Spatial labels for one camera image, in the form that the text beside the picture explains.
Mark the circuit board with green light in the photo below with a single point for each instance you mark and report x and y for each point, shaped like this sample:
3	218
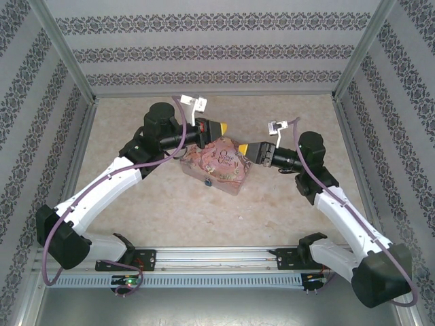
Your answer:
127	281

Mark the small blue padlock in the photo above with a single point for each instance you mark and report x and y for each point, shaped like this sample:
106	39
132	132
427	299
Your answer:
207	183

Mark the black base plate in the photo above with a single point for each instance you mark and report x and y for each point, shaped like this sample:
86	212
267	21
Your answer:
285	259
147	259

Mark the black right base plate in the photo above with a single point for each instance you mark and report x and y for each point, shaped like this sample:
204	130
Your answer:
285	259

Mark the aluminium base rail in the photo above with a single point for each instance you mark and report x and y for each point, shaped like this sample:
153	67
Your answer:
210	258

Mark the aluminium frame side beam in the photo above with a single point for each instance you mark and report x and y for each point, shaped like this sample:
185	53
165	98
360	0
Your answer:
83	136
350	139

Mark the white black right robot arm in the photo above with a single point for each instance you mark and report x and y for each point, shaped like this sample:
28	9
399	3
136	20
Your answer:
346	217

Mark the aluminium frame back beam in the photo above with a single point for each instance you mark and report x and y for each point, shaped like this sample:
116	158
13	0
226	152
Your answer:
214	94

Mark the pink illustrated tin box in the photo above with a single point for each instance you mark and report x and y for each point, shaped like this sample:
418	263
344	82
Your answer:
221	169

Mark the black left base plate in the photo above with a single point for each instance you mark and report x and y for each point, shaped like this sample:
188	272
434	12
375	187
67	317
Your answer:
147	259

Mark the aluminium frame corner post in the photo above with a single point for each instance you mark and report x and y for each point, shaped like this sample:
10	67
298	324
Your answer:
61	44
365	44

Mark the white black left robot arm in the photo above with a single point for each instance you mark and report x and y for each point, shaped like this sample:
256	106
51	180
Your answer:
102	190

